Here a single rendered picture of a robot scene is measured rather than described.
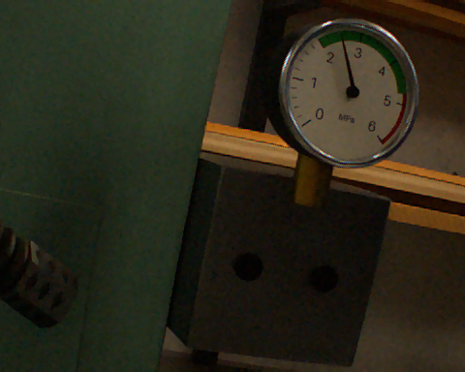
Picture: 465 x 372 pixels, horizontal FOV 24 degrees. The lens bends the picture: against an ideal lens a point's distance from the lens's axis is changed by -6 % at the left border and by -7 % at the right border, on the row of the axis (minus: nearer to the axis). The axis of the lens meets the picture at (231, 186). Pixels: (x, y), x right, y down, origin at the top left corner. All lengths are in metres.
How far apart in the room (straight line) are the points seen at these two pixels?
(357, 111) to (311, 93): 0.02
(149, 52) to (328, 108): 0.09
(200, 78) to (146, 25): 0.04
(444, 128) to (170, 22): 2.67
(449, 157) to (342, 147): 2.70
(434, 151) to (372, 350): 0.59
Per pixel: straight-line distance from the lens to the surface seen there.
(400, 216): 2.59
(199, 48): 0.51
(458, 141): 3.17
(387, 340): 3.17
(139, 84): 0.50
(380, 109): 0.47
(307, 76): 0.45
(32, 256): 0.40
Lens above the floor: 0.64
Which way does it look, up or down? 3 degrees down
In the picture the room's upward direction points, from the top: 11 degrees clockwise
